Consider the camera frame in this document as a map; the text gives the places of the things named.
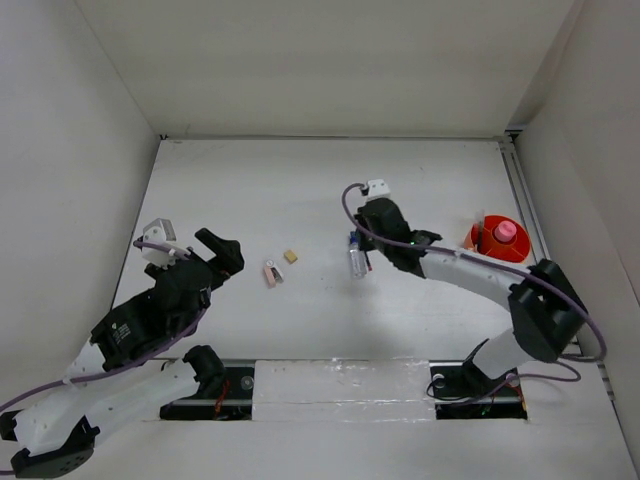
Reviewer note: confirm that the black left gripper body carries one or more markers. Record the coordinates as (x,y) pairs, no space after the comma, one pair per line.
(191,322)

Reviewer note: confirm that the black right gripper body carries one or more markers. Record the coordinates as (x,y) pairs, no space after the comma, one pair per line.
(366,242)

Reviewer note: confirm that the dark red pen refill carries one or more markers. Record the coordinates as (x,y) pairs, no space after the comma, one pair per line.
(367,261)

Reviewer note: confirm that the green ink pen refill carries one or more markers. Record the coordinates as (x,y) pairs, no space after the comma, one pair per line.
(480,237)

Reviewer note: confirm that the red ink pen refill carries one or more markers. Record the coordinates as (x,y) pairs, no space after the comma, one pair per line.
(480,220)

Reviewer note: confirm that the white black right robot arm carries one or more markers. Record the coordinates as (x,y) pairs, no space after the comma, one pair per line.
(545,311)

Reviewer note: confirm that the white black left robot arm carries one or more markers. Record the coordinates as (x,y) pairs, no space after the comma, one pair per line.
(57,426)

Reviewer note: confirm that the orange round stationery container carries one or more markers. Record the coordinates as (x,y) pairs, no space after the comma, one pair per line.
(505,239)

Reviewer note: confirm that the clear spray bottle blue cap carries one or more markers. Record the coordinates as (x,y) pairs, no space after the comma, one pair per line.
(357,260)

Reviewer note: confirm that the pink eraser block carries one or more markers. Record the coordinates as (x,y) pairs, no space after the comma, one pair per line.
(273,273)

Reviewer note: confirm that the yellow eraser cube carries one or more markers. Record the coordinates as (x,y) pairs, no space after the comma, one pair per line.
(290,256)

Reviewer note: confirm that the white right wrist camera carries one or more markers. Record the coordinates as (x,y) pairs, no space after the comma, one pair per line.
(375,189)

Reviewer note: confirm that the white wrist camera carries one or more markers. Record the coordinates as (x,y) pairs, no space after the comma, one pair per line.
(159,232)
(375,189)

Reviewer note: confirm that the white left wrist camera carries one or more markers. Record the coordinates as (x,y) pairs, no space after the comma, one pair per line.
(159,232)

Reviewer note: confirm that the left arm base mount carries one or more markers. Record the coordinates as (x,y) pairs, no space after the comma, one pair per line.
(225,391)

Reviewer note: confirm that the aluminium frame rail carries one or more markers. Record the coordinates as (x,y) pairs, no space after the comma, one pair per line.
(530,222)

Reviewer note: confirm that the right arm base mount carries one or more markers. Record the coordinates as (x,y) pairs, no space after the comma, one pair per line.
(462,392)

